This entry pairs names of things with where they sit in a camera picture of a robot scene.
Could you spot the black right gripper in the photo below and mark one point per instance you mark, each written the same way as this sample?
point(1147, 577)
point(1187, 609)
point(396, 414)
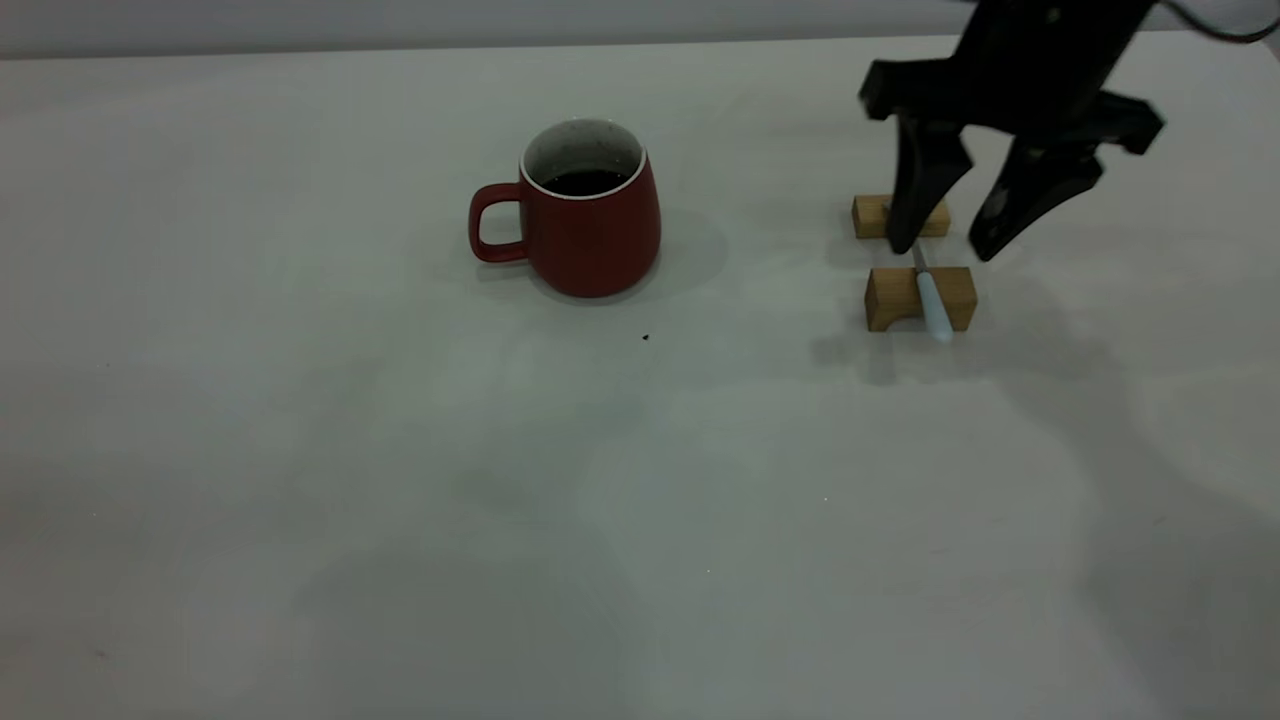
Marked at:
point(1040, 70)

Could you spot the dark coffee liquid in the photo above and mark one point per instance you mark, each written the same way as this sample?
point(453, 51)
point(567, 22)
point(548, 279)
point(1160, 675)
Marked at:
point(585, 183)

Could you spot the arched wooden block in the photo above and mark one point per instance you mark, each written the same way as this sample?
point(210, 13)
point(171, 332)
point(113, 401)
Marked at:
point(890, 292)

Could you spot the red ceramic mug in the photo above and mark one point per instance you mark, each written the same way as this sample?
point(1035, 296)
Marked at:
point(600, 240)

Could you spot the rectangular wooden block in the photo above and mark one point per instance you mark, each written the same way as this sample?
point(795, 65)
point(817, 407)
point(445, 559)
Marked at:
point(868, 216)

